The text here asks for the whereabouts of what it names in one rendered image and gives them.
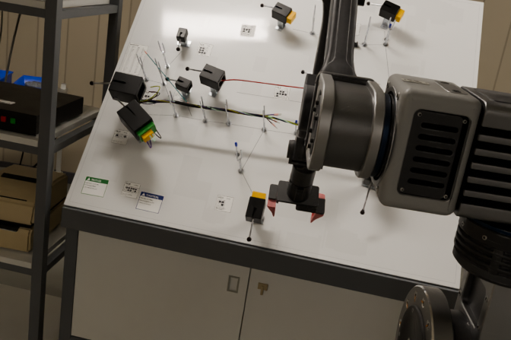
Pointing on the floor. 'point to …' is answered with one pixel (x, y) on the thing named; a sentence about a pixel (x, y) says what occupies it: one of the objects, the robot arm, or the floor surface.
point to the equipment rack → (51, 146)
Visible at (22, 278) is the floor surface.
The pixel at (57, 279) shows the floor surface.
